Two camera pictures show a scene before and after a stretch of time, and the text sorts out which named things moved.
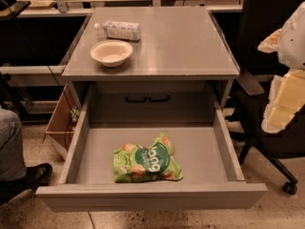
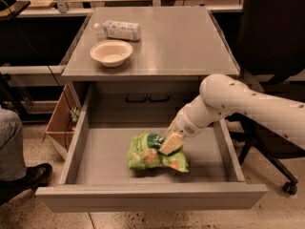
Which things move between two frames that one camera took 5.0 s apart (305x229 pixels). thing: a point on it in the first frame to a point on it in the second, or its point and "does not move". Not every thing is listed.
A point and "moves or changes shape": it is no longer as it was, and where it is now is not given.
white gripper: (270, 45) to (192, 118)
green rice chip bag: (135, 163) moves or changes shape
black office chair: (262, 11) does not move
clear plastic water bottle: (120, 30) does not move
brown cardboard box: (61, 127) does not move
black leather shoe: (34, 176) does not move
